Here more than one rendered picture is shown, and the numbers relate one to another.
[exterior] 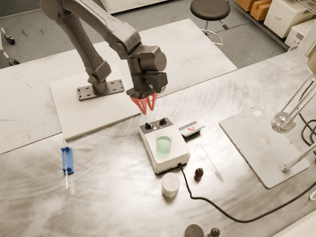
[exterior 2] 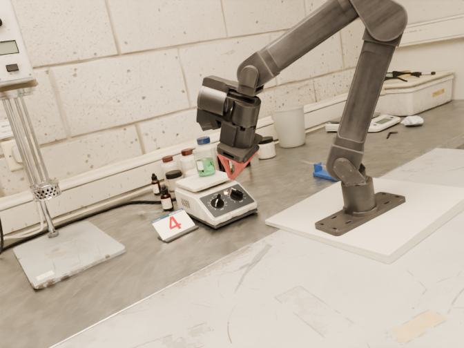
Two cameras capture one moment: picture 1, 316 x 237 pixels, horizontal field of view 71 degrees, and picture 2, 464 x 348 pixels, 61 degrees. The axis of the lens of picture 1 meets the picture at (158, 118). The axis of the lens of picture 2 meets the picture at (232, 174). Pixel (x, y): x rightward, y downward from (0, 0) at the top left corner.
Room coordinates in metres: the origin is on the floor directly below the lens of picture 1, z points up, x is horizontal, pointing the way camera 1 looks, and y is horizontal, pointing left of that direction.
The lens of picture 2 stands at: (1.36, -0.10, 1.26)
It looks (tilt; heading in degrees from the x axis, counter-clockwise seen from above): 15 degrees down; 172
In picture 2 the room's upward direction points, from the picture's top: 11 degrees counter-clockwise
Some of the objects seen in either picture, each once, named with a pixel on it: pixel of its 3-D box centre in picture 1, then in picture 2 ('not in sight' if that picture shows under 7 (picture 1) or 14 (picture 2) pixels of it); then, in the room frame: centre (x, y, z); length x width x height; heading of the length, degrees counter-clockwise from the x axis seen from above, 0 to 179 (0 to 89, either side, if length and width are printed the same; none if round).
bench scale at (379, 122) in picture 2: not in sight; (361, 122); (-0.20, 0.71, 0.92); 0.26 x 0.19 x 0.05; 29
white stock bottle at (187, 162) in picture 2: not in sight; (190, 164); (0.02, -0.05, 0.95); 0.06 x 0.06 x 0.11
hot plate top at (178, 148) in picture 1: (166, 143); (204, 179); (0.35, -0.03, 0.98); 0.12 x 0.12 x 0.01; 22
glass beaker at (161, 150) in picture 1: (163, 144); (204, 161); (0.33, -0.02, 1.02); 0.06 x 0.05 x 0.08; 170
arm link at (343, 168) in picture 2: (98, 73); (349, 167); (0.64, 0.24, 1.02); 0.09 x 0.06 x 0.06; 151
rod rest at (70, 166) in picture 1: (66, 159); (327, 170); (0.32, 0.32, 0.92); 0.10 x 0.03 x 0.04; 18
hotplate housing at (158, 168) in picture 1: (163, 143); (212, 197); (0.38, -0.02, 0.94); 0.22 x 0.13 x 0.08; 22
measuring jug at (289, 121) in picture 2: not in sight; (287, 126); (-0.18, 0.38, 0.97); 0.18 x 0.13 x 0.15; 24
